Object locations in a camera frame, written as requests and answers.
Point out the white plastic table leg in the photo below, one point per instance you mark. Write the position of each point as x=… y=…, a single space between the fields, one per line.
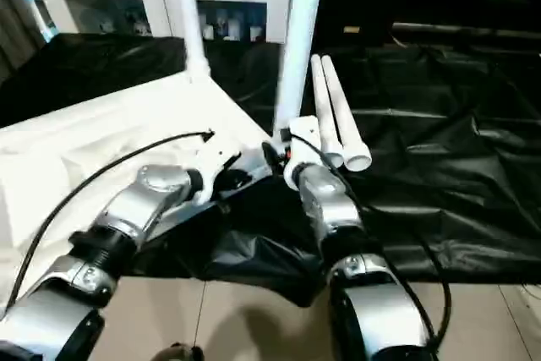
x=347 y=124
x=300 y=40
x=191 y=14
x=328 y=116

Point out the white plastic table top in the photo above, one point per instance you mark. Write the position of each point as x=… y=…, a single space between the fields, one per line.
x=101 y=133

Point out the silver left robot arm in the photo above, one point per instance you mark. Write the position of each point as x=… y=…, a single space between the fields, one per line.
x=135 y=209

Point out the small orange label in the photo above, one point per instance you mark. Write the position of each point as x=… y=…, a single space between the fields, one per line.
x=351 y=30

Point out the black plastic mat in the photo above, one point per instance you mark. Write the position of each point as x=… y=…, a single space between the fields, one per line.
x=439 y=166

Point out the grey curtain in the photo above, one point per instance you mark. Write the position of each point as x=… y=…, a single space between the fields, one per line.
x=13 y=6

